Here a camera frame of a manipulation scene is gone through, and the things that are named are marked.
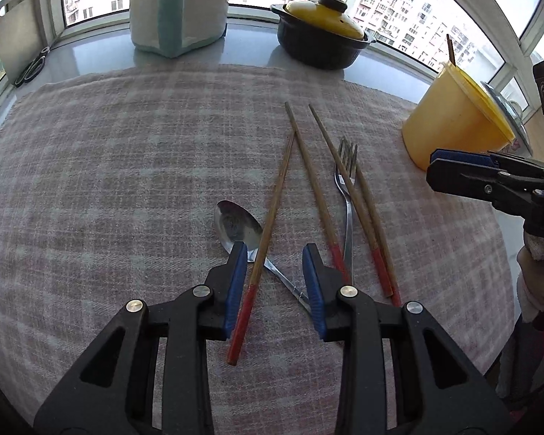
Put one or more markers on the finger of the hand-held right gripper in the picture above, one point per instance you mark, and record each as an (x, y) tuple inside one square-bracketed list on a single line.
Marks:
[(462, 158), (471, 185)]

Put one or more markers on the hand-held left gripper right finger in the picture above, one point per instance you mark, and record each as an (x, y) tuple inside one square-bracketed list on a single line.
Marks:
[(312, 290)]

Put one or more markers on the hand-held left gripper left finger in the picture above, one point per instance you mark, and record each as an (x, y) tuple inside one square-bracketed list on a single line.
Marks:
[(235, 290)]

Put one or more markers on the yellow plastic container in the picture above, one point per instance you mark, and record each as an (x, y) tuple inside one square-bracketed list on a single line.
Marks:
[(449, 118)]

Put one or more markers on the metal spoon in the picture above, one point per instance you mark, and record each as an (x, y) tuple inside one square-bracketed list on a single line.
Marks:
[(233, 226)]

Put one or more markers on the metal fork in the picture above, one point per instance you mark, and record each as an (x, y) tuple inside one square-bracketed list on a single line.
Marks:
[(349, 235)]

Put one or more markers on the person's right hand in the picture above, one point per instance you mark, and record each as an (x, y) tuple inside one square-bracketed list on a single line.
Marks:
[(537, 276)]

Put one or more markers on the white floral rice cooker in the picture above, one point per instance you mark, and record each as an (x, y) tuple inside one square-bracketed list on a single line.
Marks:
[(507, 104)]

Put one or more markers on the black casserole pot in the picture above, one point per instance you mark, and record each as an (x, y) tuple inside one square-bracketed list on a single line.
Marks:
[(317, 50)]

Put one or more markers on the pink plaid table cloth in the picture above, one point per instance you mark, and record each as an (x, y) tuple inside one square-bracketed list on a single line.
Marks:
[(95, 167)]

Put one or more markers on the yellow casserole lid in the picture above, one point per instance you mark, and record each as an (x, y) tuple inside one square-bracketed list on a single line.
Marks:
[(317, 16)]

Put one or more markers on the black scissors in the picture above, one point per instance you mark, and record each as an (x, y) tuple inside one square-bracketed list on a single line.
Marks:
[(31, 69)]

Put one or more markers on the white cutting board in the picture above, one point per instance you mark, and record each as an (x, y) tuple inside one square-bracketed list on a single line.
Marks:
[(18, 40)]

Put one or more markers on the white window frame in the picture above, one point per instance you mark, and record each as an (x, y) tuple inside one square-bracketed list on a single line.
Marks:
[(54, 9)]

